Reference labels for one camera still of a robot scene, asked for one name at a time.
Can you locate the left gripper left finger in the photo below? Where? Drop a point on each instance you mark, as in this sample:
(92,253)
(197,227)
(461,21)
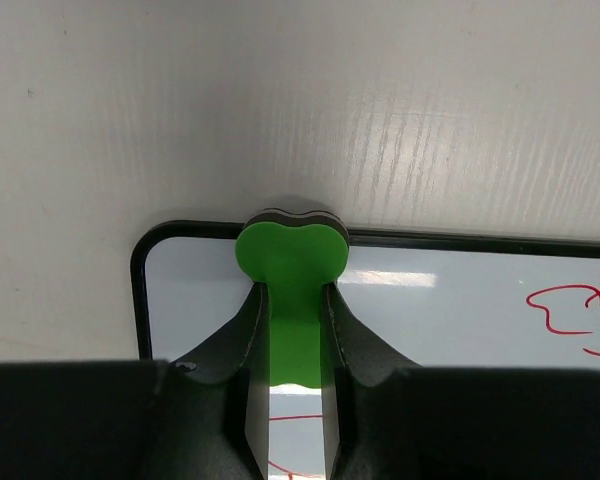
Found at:
(223,396)

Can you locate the green whiteboard eraser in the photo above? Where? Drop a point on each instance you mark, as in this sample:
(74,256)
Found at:
(294,255)

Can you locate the small black-framed whiteboard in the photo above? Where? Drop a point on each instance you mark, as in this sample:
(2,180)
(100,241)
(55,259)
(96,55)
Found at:
(505,334)

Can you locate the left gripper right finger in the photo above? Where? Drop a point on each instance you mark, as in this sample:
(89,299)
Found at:
(365,420)

